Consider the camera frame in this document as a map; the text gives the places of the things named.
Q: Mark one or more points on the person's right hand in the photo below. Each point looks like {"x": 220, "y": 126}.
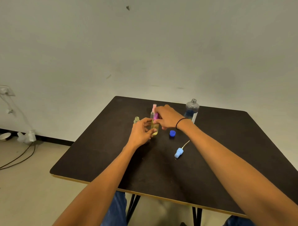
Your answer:
{"x": 170, "y": 117}

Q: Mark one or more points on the black wristband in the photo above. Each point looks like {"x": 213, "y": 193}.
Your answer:
{"x": 179, "y": 121}

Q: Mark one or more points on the person's right jeans leg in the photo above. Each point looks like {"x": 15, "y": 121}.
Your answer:
{"x": 238, "y": 221}

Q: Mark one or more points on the person's left thumb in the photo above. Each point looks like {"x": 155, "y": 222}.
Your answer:
{"x": 151, "y": 132}

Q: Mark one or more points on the person's left hand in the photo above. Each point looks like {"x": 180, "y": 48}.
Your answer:
{"x": 138, "y": 134}

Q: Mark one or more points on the person's right thumb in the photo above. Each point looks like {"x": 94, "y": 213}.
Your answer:
{"x": 159, "y": 122}

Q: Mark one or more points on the person's jeans leg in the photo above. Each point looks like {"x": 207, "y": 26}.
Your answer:
{"x": 238, "y": 221}
{"x": 115, "y": 209}

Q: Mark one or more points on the small empty clear bottle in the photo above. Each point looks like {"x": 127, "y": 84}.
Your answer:
{"x": 136, "y": 120}

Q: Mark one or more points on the person's left forearm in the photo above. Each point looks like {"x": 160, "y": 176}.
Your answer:
{"x": 100, "y": 186}

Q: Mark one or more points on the blue bottle cap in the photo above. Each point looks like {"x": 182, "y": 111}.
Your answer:
{"x": 172, "y": 133}

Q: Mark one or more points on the black table leg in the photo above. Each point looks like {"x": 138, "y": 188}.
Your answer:
{"x": 197, "y": 216}
{"x": 132, "y": 207}

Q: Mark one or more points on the small bottle with yellow liquid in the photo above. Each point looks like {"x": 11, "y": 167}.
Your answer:
{"x": 155, "y": 129}

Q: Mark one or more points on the large clear plastic bottle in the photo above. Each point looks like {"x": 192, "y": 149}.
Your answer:
{"x": 192, "y": 109}

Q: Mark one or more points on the white power adapter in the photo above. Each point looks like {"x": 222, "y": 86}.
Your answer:
{"x": 29, "y": 136}

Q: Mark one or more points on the person's right forearm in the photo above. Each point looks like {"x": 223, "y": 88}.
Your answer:
{"x": 232, "y": 172}

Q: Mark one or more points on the white wall socket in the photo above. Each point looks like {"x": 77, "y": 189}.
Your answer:
{"x": 7, "y": 91}

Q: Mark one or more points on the light blue spray pump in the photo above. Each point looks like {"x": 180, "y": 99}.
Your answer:
{"x": 178, "y": 153}

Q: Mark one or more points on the clear spray bottle pink cap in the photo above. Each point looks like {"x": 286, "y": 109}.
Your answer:
{"x": 153, "y": 109}

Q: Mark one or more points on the white bowl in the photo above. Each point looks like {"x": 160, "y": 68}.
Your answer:
{"x": 4, "y": 136}

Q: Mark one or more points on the person's left jeans leg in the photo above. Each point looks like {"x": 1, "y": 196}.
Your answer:
{"x": 115, "y": 209}

